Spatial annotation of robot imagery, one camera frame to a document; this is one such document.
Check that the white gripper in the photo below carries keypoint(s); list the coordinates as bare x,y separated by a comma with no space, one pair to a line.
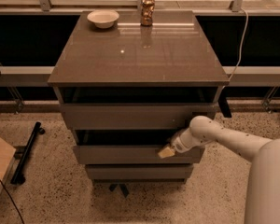
178,144

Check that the grey drawer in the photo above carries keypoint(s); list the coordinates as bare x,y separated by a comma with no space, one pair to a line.
133,155
132,117
139,172

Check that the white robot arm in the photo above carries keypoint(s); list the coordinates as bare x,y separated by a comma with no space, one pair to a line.
262,196

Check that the grey bottom drawer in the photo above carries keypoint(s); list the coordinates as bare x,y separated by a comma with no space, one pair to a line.
139,172

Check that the grey drawer cabinet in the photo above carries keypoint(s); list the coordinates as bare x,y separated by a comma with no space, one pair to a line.
168,63

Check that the grey top drawer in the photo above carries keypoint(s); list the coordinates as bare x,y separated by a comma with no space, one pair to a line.
132,117

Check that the white bowl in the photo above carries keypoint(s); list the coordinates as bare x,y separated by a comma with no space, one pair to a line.
103,19

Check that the black metal bar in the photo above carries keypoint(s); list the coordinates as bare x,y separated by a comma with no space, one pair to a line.
18,177

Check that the crushed gold can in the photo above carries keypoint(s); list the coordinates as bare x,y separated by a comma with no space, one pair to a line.
147,9

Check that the metal window rail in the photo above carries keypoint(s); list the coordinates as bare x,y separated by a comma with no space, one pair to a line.
242,76

